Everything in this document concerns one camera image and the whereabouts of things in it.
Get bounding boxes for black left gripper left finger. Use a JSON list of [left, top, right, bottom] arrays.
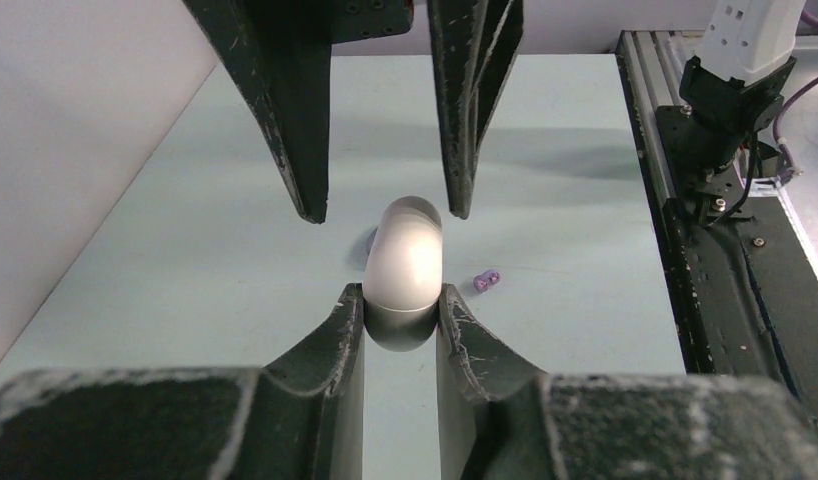
[[0, 284, 364, 479]]

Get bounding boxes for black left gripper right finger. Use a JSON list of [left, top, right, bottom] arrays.
[[436, 284, 818, 479]]

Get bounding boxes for purple earbud charging case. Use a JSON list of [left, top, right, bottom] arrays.
[[365, 228, 378, 255]]

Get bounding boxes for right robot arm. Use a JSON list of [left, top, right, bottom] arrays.
[[187, 1, 804, 224]]

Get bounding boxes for purple earbud near case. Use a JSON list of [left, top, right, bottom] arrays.
[[472, 269, 501, 293]]

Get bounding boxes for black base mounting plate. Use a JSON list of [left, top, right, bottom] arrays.
[[614, 29, 818, 439]]

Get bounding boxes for white earbud charging case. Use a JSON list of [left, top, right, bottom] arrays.
[[362, 196, 443, 352]]

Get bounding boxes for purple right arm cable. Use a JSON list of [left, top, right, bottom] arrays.
[[771, 6, 818, 187]]

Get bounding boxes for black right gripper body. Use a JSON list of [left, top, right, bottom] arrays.
[[246, 0, 414, 45]]

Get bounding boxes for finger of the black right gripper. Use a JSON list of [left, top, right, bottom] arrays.
[[427, 0, 524, 219], [185, 0, 332, 224]]

